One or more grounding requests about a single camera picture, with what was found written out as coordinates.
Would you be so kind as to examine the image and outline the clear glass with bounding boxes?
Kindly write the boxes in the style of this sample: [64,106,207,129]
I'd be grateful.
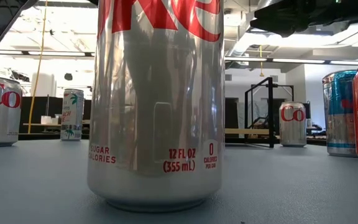
[60,88,85,142]

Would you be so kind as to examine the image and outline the blue silver Red Bull can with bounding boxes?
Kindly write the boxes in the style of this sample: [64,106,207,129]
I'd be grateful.
[321,70,358,157]

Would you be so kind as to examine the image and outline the long ceiling light strip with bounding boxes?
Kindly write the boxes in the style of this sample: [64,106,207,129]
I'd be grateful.
[0,49,358,67]

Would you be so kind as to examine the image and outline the black partition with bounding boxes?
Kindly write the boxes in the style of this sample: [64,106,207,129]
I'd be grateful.
[19,96,92,135]

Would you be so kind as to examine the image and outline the wooden background table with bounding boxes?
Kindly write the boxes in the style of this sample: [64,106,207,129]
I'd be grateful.
[22,122,90,128]

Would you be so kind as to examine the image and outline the black wire rack tray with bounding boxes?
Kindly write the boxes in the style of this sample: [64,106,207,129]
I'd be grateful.
[224,77,275,149]

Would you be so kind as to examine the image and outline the yellow pendant cord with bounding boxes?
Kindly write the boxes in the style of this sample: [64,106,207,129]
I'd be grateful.
[259,45,265,78]

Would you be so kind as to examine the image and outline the silver ribbed air duct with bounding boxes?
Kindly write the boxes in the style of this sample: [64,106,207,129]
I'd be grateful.
[224,0,279,57]

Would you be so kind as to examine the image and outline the black metal table frame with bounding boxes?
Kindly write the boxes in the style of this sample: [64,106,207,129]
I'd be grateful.
[17,133,328,146]

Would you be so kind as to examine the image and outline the yellow extension cable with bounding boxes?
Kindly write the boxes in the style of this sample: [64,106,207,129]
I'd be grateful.
[27,0,48,134]

